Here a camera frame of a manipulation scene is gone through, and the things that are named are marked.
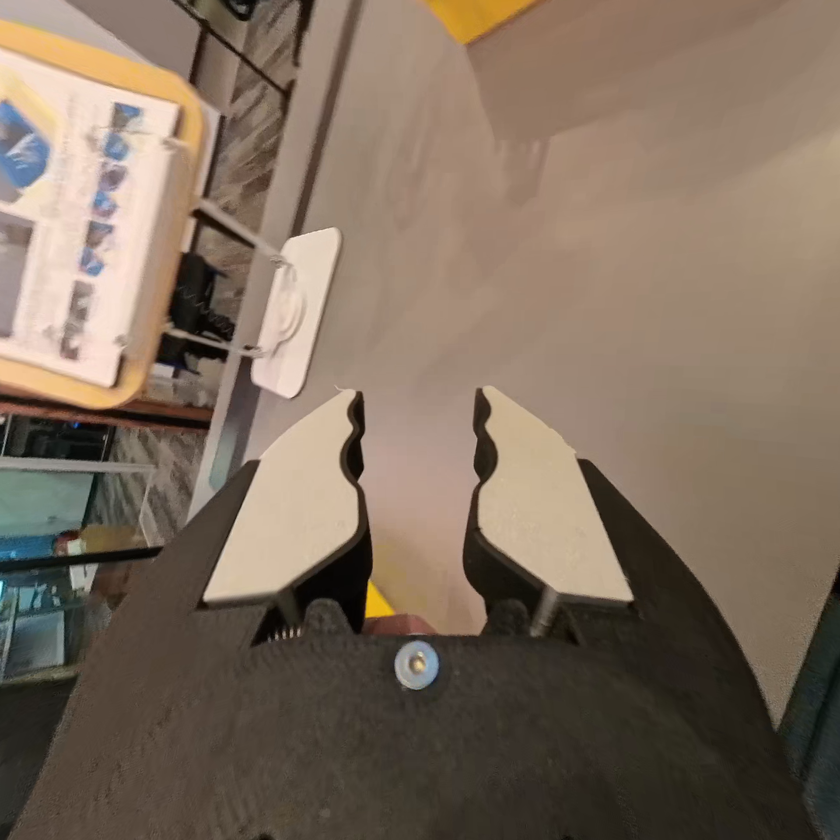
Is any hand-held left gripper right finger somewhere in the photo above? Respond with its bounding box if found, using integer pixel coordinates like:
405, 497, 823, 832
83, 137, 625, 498
461, 385, 637, 637

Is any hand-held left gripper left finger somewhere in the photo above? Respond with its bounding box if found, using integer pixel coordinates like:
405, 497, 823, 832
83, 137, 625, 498
201, 388, 374, 636

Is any yellow plastic bin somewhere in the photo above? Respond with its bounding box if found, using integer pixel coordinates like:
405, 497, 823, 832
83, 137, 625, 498
425, 0, 547, 46

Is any clear sign stand white base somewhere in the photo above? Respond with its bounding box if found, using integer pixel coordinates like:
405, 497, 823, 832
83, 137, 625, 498
115, 131, 343, 400

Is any glass display case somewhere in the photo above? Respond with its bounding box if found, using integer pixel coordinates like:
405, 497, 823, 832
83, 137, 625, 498
0, 413, 166, 686

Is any black bag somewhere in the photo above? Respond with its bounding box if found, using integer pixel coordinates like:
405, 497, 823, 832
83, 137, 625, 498
156, 251, 238, 378

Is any printed instruction sheet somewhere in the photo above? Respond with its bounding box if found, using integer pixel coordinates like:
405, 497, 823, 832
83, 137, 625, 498
0, 51, 183, 388

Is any printed instruction sheet board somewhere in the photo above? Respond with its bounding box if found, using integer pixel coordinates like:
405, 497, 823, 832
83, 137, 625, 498
0, 18, 206, 411

